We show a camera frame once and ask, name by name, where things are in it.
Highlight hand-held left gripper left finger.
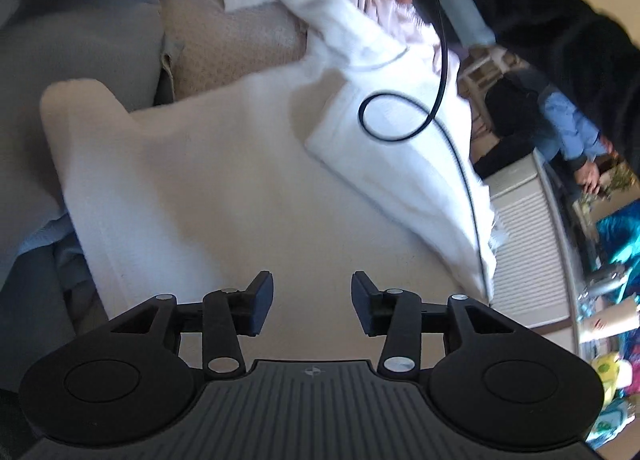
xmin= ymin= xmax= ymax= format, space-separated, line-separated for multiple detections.
xmin=107 ymin=270 xmax=275 ymax=382

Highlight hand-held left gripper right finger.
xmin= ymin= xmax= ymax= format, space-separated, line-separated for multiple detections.
xmin=351 ymin=270 xmax=506 ymax=383

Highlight white ribbed shirt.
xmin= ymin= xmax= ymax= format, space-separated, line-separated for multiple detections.
xmin=39 ymin=0 xmax=501 ymax=323

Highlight light blue sweatpants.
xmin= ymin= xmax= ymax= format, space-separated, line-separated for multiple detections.
xmin=0 ymin=0 xmax=186 ymax=221

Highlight light blue fleece garment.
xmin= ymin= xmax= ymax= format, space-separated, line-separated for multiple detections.
xmin=0 ymin=212 xmax=76 ymax=286

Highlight person's right forearm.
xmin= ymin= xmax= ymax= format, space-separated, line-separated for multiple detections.
xmin=432 ymin=0 xmax=640 ymax=113

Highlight white slatted cabinet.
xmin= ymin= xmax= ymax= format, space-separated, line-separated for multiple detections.
xmin=486 ymin=147 xmax=588 ymax=333

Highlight plastic trash bag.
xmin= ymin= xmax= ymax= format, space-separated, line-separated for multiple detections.
xmin=582 ymin=347 xmax=640 ymax=451

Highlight teal patterned bag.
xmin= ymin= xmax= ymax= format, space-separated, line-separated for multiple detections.
xmin=592 ymin=200 xmax=640 ymax=301

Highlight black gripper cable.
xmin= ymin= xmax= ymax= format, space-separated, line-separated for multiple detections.
xmin=358 ymin=0 xmax=496 ymax=291

